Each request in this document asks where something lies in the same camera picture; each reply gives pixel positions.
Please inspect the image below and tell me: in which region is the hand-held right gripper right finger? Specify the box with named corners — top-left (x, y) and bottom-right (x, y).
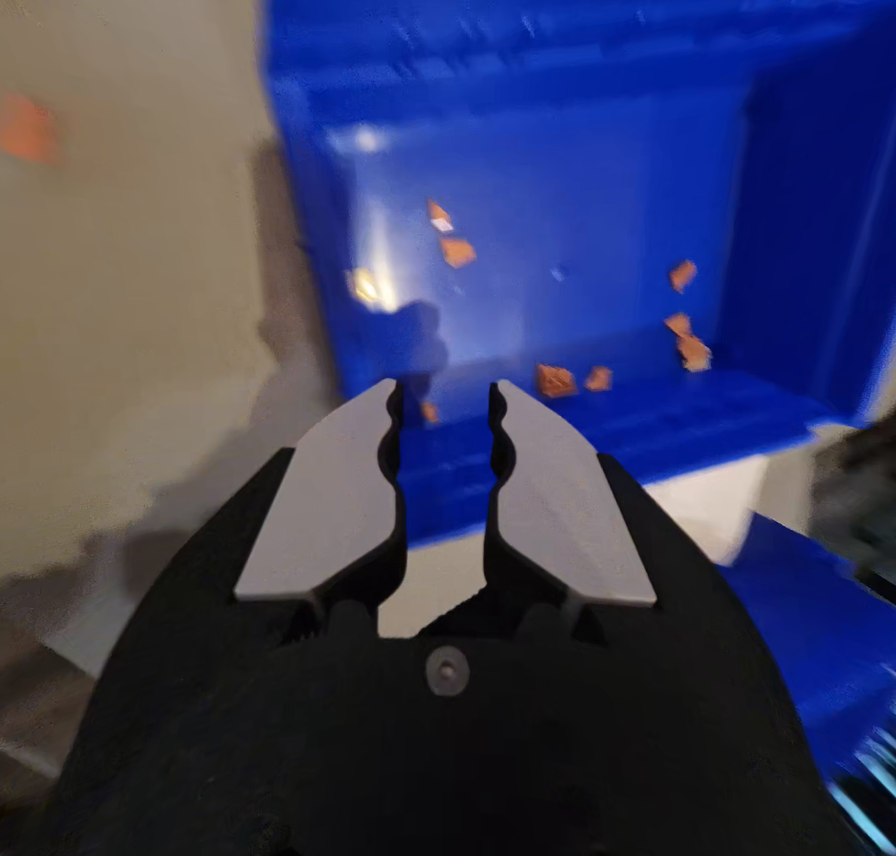
top-left (483, 379), bottom-right (659, 612)

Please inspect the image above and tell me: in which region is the blue plastic bin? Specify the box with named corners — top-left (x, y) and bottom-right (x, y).
top-left (259, 0), bottom-right (896, 549)
top-left (721, 512), bottom-right (896, 856)

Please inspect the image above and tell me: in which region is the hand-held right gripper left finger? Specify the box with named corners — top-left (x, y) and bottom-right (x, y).
top-left (233, 378), bottom-right (408, 612)

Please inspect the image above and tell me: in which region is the grey desk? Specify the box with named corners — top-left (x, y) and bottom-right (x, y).
top-left (0, 0), bottom-right (351, 780)

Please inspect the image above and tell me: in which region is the orange bricks group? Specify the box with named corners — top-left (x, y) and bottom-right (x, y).
top-left (346, 198), bottom-right (715, 426)

